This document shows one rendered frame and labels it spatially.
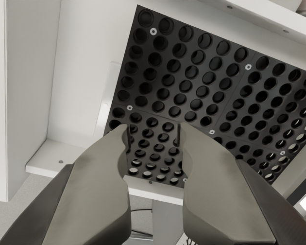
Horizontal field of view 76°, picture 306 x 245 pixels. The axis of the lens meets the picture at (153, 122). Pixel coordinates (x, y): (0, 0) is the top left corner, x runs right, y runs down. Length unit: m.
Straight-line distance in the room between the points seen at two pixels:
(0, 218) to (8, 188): 1.92
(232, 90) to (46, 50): 0.20
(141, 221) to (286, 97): 1.74
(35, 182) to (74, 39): 1.54
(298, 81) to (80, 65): 0.24
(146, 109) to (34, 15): 0.13
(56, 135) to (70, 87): 0.08
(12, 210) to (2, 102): 1.88
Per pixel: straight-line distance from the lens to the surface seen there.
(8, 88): 0.20
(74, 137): 0.31
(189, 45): 0.19
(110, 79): 0.25
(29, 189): 1.81
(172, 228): 0.61
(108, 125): 0.21
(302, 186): 0.29
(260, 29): 0.28
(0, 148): 0.23
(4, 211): 2.11
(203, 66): 0.19
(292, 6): 0.38
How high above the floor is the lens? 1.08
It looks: 62 degrees down
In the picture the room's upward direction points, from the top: 177 degrees clockwise
